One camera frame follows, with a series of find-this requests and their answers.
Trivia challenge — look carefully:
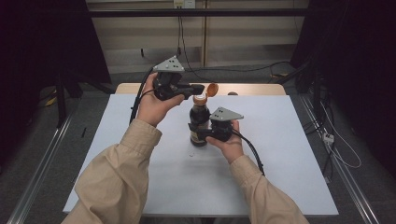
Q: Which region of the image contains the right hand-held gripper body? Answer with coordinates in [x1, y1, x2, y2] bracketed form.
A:
[197, 106, 245, 143]

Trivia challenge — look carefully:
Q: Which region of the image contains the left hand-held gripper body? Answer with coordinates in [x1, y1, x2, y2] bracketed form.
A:
[151, 55, 192, 102]

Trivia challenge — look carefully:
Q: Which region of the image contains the dark sauce bottle orange cap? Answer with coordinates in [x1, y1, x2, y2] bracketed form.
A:
[187, 82, 219, 147]

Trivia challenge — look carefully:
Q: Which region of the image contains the person's right hand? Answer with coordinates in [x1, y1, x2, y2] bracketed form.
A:
[205, 119, 246, 165]

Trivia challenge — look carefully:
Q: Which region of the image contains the person's left hand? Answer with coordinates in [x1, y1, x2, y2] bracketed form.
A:
[135, 73, 185, 128]

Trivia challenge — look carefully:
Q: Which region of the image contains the white board table cover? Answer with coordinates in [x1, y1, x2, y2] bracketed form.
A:
[63, 93, 340, 217]

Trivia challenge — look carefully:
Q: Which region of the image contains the black horizontal bar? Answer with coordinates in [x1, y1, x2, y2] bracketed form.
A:
[88, 8, 309, 18]

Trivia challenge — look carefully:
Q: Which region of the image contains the black metal stand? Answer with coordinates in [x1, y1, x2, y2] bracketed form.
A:
[55, 71, 68, 129]

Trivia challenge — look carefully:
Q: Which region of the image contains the dark curtain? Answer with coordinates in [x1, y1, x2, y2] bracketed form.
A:
[0, 0, 112, 171]
[290, 0, 396, 179]

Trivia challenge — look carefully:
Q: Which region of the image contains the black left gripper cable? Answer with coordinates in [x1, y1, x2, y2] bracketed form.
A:
[129, 66, 157, 125]

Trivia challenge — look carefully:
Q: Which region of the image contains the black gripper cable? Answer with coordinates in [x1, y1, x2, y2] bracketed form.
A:
[232, 129, 266, 177]
[129, 66, 157, 125]

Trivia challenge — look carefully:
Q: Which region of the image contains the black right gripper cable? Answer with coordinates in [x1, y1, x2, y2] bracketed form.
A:
[232, 129, 266, 177]

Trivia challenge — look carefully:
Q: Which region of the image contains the black hanging cable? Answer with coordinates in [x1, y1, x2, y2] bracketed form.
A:
[176, 7, 217, 84]

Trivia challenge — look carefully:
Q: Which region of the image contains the white wall socket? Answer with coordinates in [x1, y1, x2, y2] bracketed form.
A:
[173, 0, 196, 9]

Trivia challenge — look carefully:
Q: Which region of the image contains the bundle of black cables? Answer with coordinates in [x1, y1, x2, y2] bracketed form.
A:
[303, 92, 336, 175]

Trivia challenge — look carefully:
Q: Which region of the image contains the white cable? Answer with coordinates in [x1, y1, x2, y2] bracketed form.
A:
[320, 102, 362, 170]

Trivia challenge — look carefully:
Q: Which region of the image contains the metal floor rail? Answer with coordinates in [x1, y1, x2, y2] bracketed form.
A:
[300, 94, 379, 224]
[7, 113, 74, 224]

